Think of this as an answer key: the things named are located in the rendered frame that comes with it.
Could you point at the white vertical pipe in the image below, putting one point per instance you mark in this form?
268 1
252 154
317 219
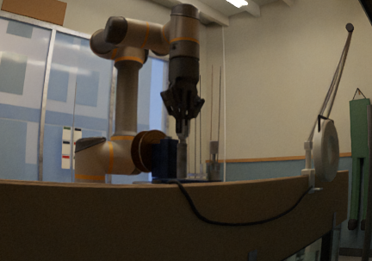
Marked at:
224 98

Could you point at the white round magnifier lamp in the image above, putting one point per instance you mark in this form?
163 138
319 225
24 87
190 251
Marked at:
327 150

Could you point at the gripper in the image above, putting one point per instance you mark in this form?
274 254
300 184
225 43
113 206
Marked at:
184 66

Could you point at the blue base plate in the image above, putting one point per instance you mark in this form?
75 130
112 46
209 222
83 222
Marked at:
200 180

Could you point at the dark blue reel block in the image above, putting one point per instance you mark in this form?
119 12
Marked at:
164 159

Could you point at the white paper chart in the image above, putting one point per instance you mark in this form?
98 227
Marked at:
67 156

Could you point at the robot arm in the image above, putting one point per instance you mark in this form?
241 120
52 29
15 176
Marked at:
125 98

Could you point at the thin grey rod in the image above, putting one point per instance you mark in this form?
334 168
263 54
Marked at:
212 104
200 144
220 104

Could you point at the green hanging waders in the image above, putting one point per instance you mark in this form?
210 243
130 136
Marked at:
359 133

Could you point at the brown workbench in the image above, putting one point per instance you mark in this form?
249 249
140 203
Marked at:
145 223

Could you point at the brown wall board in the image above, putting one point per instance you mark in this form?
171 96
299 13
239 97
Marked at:
33 5

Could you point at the window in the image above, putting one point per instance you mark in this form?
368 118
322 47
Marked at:
20 98
157 98
81 83

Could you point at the grey small bracket stand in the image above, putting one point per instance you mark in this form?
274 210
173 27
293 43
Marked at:
214 156

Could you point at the grey cylindrical post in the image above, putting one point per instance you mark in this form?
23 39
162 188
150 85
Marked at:
182 159

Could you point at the brown round spool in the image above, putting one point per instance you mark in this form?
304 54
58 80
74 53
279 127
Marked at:
142 150

